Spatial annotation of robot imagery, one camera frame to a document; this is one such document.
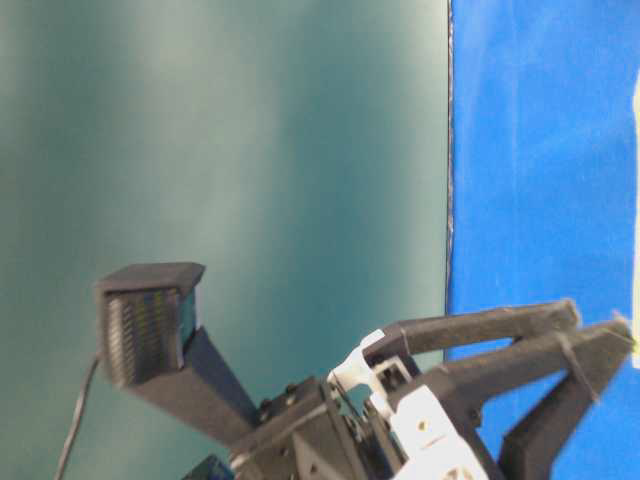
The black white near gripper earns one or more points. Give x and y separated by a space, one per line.
372 418

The yellow-green microfiber towel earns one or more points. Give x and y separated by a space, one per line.
636 252

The black near robot arm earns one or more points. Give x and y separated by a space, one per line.
210 468

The blue table cloth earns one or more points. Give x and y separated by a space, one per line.
544 175

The black near wrist camera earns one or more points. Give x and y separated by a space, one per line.
153 345

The black near camera cable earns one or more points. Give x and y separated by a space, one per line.
77 417

